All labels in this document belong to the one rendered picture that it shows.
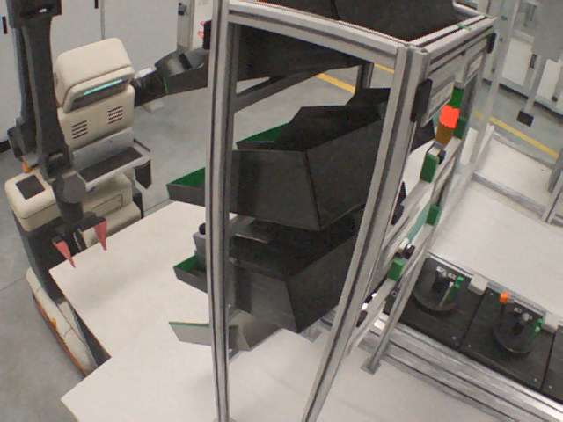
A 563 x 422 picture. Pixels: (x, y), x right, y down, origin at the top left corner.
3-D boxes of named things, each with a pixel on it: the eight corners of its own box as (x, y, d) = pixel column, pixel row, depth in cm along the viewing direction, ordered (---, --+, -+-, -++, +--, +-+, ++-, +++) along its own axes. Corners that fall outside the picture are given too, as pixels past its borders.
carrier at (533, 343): (456, 353, 93) (478, 319, 85) (484, 291, 109) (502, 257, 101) (536, 394, 83) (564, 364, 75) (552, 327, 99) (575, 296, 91)
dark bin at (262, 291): (176, 279, 73) (162, 237, 70) (237, 245, 81) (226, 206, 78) (298, 335, 53) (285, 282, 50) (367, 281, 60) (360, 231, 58)
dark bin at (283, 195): (169, 200, 63) (156, 149, 61) (240, 167, 71) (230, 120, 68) (319, 232, 43) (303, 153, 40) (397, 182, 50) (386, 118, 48)
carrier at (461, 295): (369, 308, 103) (383, 271, 95) (410, 252, 119) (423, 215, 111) (455, 352, 93) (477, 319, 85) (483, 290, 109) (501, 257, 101)
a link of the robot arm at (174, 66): (147, 76, 125) (155, 90, 127) (161, 64, 117) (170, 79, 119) (169, 63, 130) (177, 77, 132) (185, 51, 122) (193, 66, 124)
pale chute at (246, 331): (179, 341, 86) (167, 322, 86) (228, 311, 94) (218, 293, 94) (249, 352, 64) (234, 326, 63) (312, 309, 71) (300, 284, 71)
